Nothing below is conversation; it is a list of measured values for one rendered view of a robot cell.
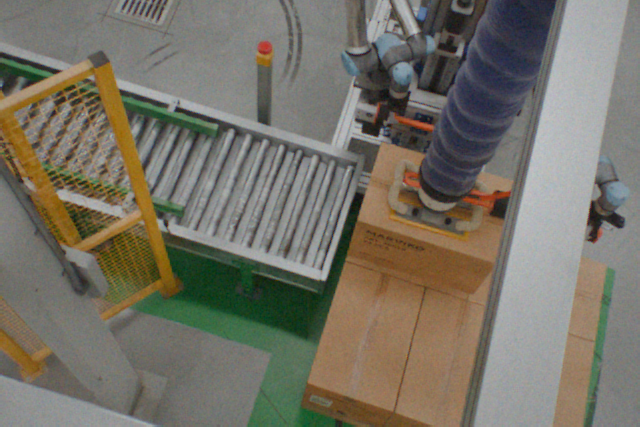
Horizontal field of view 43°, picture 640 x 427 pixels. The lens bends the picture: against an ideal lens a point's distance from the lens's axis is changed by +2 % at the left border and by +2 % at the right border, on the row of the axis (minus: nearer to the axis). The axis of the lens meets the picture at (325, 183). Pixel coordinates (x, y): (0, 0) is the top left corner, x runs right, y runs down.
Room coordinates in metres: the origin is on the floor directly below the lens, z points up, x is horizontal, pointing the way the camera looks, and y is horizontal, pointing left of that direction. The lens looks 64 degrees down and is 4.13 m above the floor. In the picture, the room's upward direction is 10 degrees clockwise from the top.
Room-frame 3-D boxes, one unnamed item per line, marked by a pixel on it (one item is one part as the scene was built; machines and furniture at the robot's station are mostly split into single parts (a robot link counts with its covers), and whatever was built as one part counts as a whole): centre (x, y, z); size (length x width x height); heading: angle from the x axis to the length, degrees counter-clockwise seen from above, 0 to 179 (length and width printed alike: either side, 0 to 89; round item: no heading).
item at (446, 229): (1.40, -0.46, 1.10); 0.34 x 0.10 x 0.05; 83
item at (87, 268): (0.77, 0.76, 1.62); 0.20 x 0.05 x 0.30; 82
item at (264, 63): (2.15, 0.38, 0.50); 0.07 x 0.07 x 1.00; 82
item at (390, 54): (1.88, -0.19, 1.50); 0.11 x 0.11 x 0.08; 33
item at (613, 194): (1.43, -1.05, 1.50); 0.09 x 0.08 x 0.11; 21
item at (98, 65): (1.00, 0.99, 1.05); 0.87 x 0.10 x 2.10; 134
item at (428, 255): (1.50, -0.48, 0.88); 0.60 x 0.40 x 0.40; 82
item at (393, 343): (1.17, -0.73, 0.34); 1.20 x 1.00 x 0.40; 82
